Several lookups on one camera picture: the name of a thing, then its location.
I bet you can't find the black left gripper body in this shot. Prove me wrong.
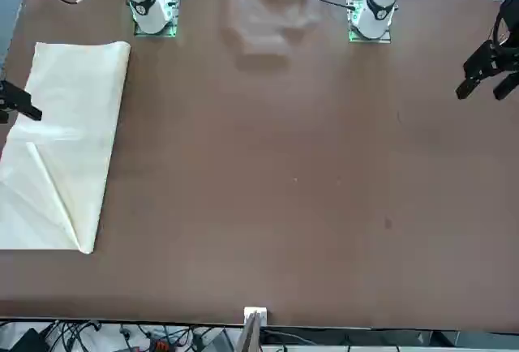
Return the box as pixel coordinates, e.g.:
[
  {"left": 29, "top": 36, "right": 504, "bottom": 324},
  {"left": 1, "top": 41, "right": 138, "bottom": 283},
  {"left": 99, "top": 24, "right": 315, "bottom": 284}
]
[{"left": 497, "top": 0, "right": 519, "bottom": 51}]

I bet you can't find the white post bracket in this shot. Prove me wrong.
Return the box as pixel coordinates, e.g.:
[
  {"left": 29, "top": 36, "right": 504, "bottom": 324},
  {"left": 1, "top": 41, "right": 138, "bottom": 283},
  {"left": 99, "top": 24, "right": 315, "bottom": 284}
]
[{"left": 242, "top": 306, "right": 269, "bottom": 328}]

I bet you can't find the cream white tablecloth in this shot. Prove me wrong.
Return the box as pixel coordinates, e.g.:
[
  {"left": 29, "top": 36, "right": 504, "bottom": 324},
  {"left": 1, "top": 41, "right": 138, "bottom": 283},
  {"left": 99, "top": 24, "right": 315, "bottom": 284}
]
[{"left": 0, "top": 41, "right": 131, "bottom": 255}]

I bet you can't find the aluminium frame post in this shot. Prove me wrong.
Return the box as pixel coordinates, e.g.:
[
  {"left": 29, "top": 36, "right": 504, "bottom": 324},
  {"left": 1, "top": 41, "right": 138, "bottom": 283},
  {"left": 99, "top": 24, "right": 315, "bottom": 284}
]
[{"left": 236, "top": 310, "right": 261, "bottom": 352}]

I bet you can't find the black power adapter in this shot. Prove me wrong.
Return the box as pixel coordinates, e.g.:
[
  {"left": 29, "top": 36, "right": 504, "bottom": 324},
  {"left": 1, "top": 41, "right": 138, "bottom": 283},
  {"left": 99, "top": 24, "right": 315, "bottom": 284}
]
[{"left": 6, "top": 327, "right": 48, "bottom": 352}]

